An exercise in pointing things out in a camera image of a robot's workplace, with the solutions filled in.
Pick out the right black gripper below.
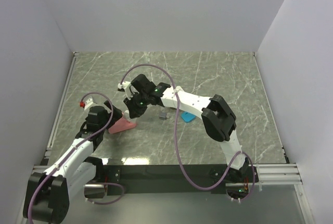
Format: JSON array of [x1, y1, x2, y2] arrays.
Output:
[[123, 92, 150, 120]]

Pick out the pink triangular power strip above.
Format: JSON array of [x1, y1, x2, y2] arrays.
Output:
[[108, 116, 137, 134]]

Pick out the blue square plug adapter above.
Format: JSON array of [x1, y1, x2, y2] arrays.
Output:
[[181, 112, 196, 123]]

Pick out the white square plug adapter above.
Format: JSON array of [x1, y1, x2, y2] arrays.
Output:
[[123, 110, 130, 119]]

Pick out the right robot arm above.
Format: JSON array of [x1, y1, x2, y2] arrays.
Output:
[[118, 74, 249, 182]]

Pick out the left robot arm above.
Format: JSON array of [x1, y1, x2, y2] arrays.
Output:
[[22, 101, 124, 223]]

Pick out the small grey plug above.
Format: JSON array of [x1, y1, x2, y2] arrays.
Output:
[[158, 112, 169, 120]]

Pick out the white triangular power strip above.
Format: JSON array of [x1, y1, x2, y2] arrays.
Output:
[[161, 86, 183, 108]]

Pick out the black base beam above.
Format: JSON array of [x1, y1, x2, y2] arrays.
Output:
[[103, 164, 235, 196]]

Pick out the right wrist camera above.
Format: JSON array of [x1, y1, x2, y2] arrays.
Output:
[[117, 81, 131, 93]]

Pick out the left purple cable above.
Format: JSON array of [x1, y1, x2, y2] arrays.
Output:
[[27, 92, 125, 224]]

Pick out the purple cable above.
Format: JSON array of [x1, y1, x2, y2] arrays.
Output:
[[27, 92, 125, 224], [120, 64, 257, 204]]

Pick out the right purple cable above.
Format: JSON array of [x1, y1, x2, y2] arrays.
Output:
[[120, 64, 257, 204]]

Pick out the aluminium rail frame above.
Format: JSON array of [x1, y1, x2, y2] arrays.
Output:
[[32, 52, 80, 173]]

